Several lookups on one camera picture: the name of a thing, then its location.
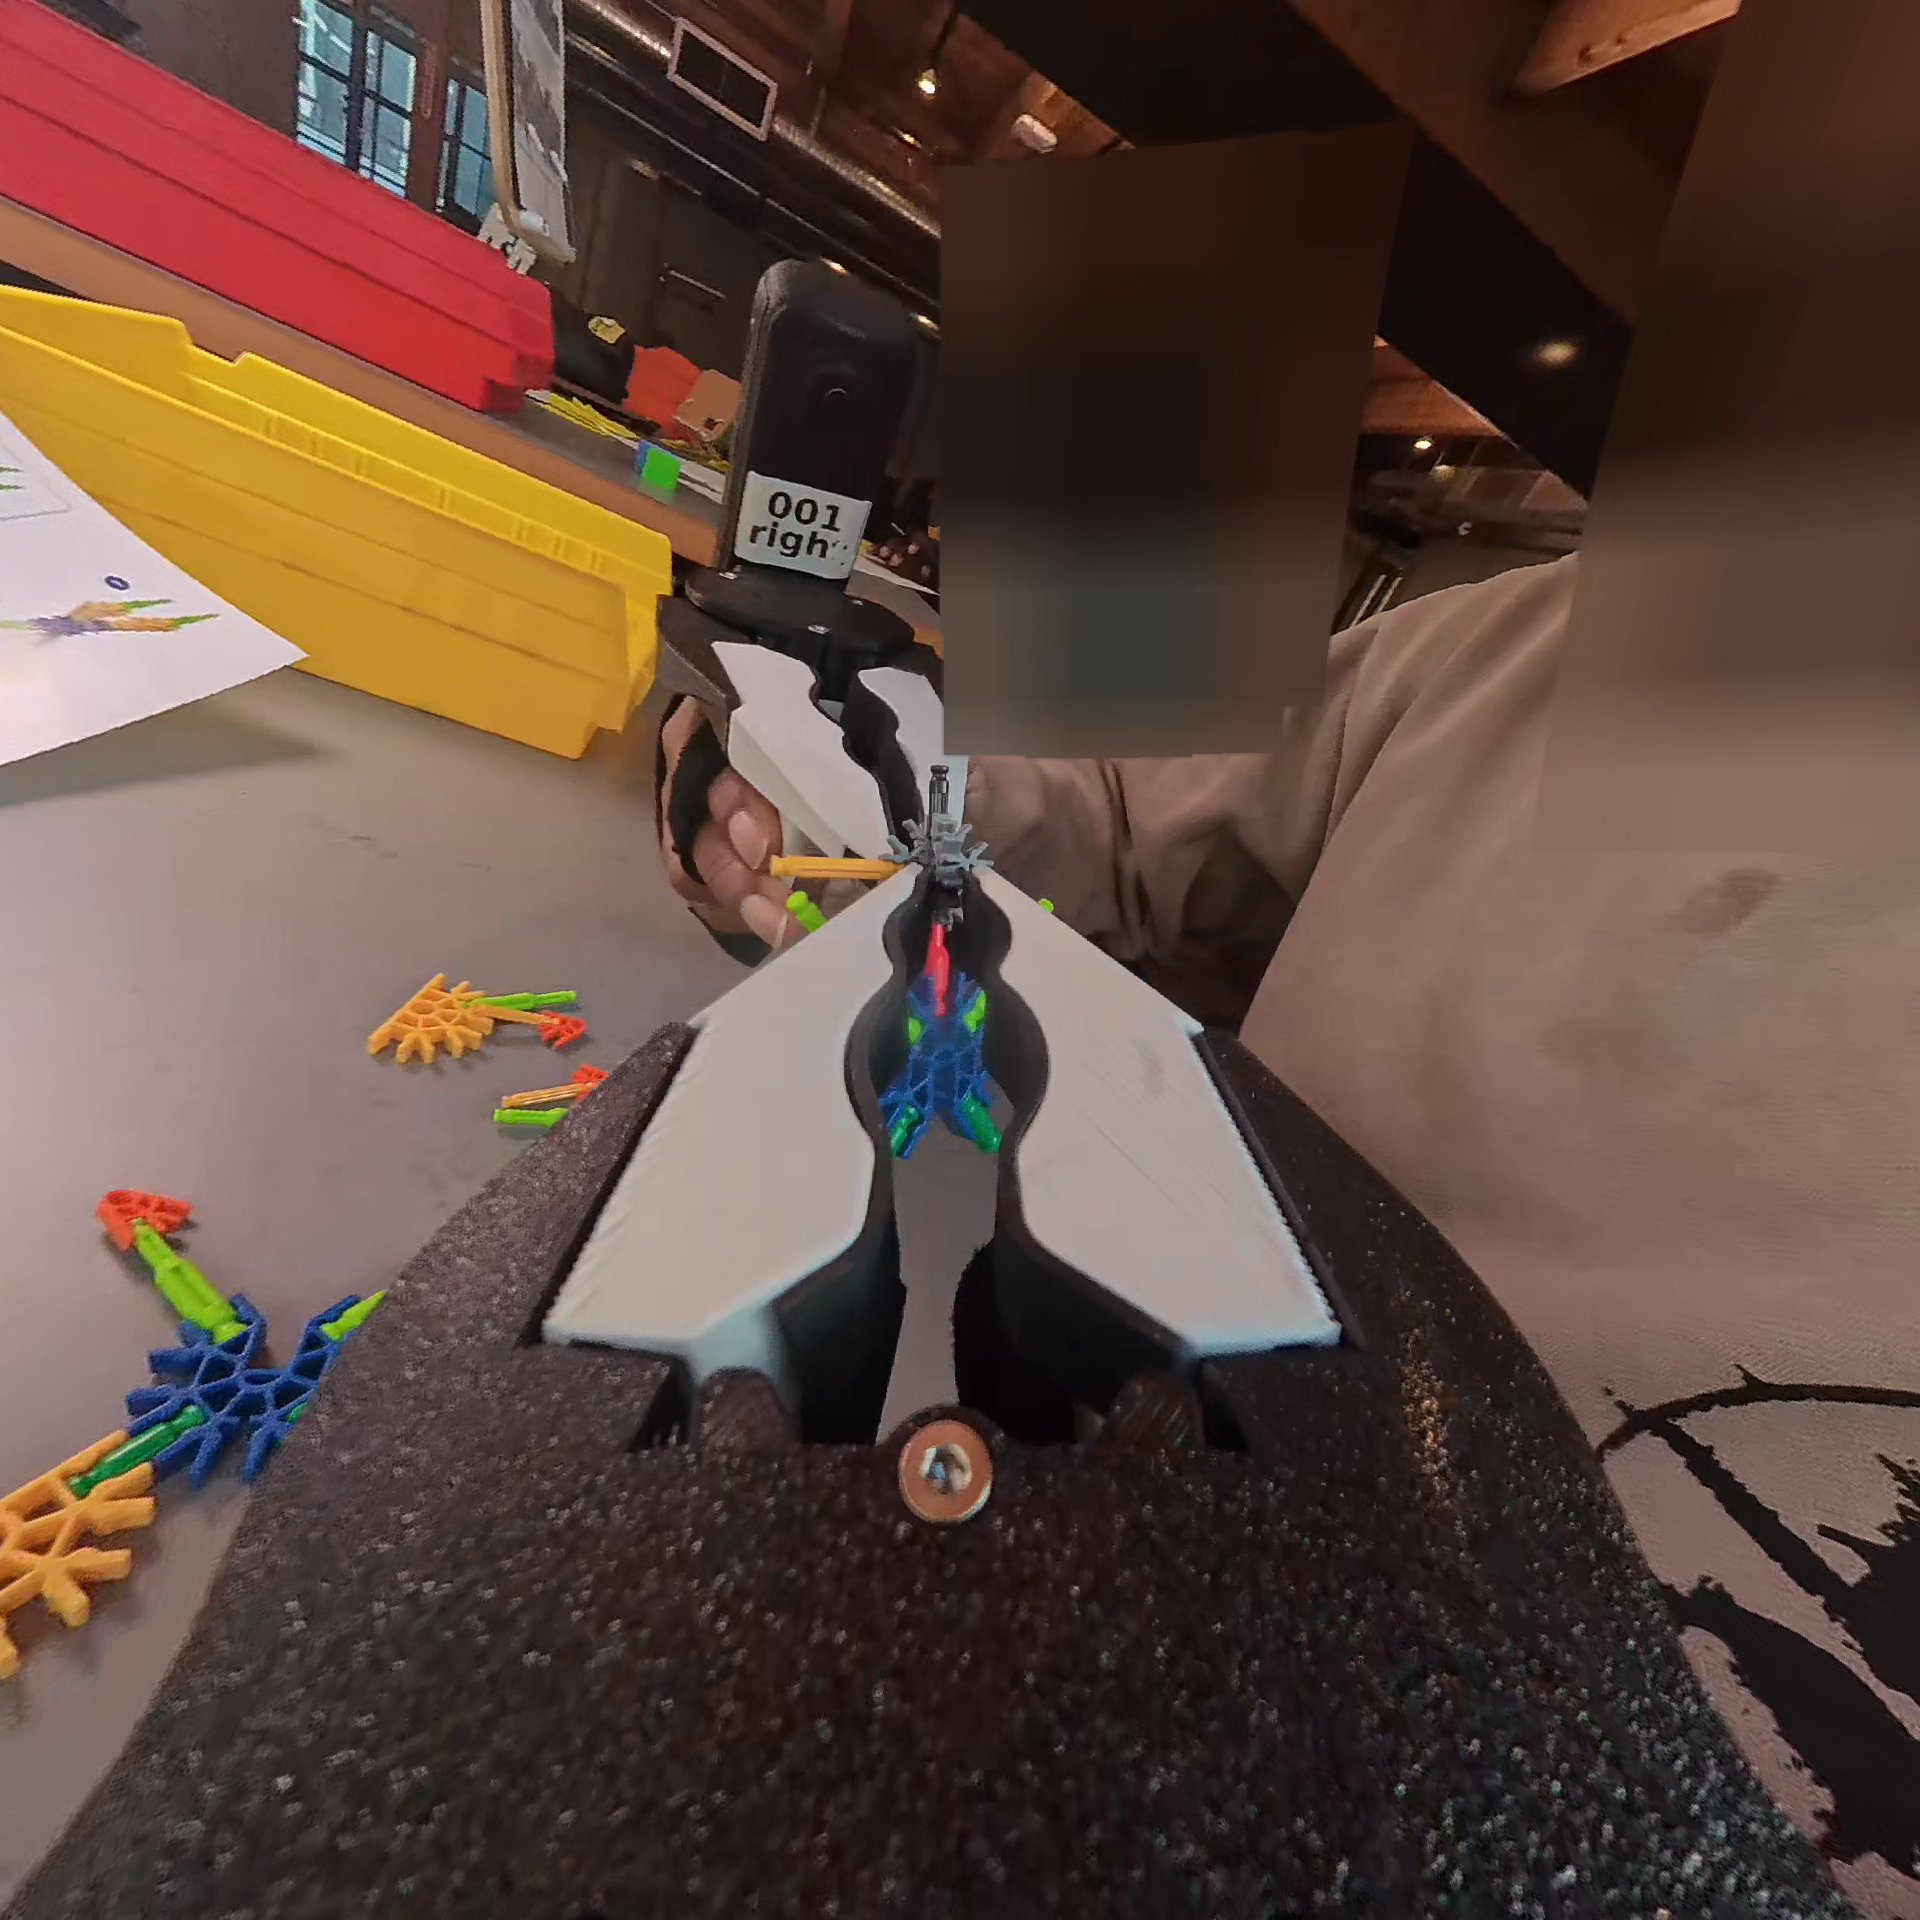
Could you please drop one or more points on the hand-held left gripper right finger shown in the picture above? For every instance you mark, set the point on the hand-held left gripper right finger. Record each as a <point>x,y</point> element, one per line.
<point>1156,1184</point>

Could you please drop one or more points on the wall air vent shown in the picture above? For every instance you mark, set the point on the wall air vent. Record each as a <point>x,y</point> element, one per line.
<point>724,79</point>

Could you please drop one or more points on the leaning white board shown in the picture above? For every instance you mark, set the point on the leaning white board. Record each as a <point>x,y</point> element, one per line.
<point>533,136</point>

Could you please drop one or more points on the grey desk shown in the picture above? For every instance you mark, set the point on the grey desk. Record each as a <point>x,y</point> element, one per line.
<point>301,869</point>

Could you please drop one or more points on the toy instruction sheet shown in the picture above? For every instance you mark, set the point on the toy instruction sheet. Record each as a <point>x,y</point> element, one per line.
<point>91,600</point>

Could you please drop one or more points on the orange red object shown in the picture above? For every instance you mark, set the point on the orange red object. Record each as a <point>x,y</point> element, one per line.
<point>657,382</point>

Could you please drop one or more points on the paned window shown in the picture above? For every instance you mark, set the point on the paned window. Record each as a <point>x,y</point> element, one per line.
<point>389,106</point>

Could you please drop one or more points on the small blue connector green rods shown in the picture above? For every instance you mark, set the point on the small blue connector green rods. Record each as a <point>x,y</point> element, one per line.
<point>938,1060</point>

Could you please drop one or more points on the wooden background table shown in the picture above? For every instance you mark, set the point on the wooden background table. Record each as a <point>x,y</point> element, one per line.
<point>693,518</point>

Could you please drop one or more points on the short black rod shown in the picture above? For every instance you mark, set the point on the short black rod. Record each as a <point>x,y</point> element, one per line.
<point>940,791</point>

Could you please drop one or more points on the black bag yellow tag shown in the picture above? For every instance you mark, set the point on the black bag yellow tag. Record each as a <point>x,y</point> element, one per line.
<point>594,352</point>

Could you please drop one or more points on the stack of red bins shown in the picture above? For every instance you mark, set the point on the stack of red bins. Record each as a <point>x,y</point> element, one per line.
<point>225,196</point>

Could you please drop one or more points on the plain yellow rod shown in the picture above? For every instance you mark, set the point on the plain yellow rod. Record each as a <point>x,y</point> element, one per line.
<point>827,866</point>

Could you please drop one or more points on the person's right hand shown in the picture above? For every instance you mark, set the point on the person's right hand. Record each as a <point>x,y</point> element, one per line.
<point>735,840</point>

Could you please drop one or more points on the yellow storage bin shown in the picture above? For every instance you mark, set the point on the yellow storage bin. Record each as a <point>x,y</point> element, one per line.
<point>377,600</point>

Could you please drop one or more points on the small cardboard box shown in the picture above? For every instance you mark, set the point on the small cardboard box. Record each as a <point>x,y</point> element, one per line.
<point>709,412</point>

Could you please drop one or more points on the large blue connector fan assembly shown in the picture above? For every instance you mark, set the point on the large blue connector fan assembly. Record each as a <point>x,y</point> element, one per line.
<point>225,1389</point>

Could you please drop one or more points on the green block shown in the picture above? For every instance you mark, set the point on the green block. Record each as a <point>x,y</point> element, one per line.
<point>661,474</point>

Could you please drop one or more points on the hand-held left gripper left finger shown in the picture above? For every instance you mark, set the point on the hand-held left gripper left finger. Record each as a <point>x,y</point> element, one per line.
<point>735,1184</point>

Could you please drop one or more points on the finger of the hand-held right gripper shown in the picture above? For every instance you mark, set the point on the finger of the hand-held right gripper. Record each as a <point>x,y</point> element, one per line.
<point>780,721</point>
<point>916,713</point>

